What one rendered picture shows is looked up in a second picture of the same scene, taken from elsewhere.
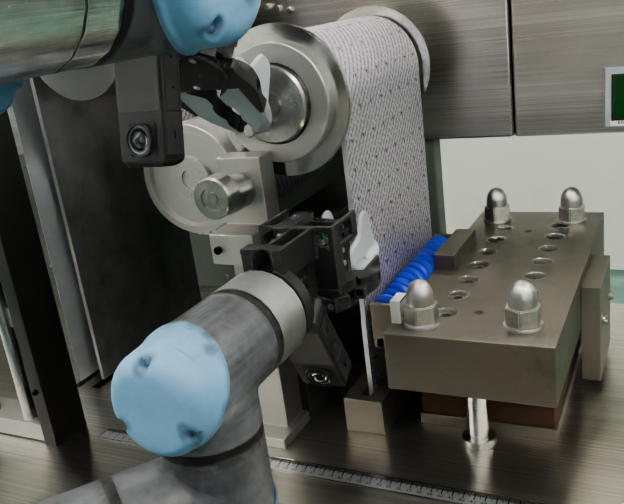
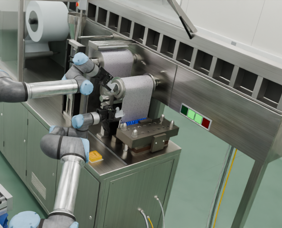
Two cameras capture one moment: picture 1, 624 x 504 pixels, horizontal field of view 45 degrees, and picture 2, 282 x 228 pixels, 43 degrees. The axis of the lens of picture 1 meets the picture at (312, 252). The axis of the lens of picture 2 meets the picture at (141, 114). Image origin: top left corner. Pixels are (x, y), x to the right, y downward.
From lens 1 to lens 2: 1.58 m
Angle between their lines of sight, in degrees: 18
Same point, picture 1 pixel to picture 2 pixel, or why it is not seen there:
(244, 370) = (86, 122)
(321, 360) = (104, 127)
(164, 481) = (74, 130)
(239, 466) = (82, 132)
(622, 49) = (185, 101)
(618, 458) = (139, 160)
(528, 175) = not seen: hidden behind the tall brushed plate
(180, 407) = (76, 123)
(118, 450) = not seen: hidden behind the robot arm
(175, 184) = (103, 91)
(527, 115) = (171, 104)
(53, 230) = not seen: hidden behind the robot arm
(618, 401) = (151, 156)
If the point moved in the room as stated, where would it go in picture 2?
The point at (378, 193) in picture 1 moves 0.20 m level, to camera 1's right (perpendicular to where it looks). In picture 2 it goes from (130, 107) to (159, 116)
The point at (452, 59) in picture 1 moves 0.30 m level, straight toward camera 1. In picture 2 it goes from (163, 87) to (138, 99)
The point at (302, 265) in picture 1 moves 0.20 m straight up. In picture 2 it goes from (103, 114) to (107, 83)
